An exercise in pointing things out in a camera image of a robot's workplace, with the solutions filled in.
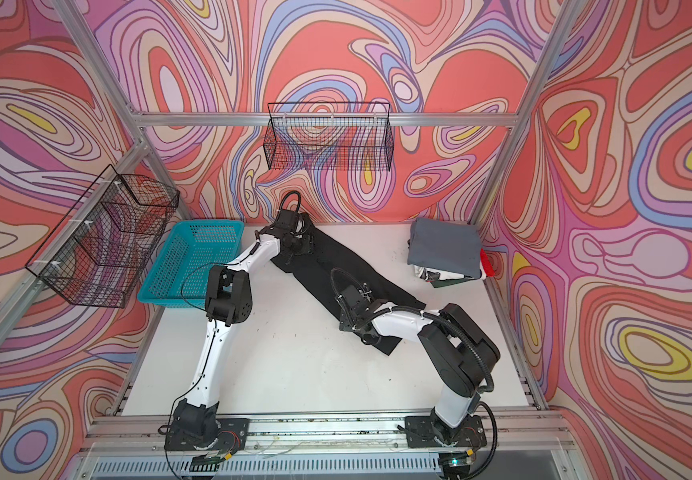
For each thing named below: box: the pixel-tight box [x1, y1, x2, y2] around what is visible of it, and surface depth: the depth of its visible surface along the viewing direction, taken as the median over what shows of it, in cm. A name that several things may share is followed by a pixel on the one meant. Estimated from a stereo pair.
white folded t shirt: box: [413, 264, 465, 281], surface depth 100 cm
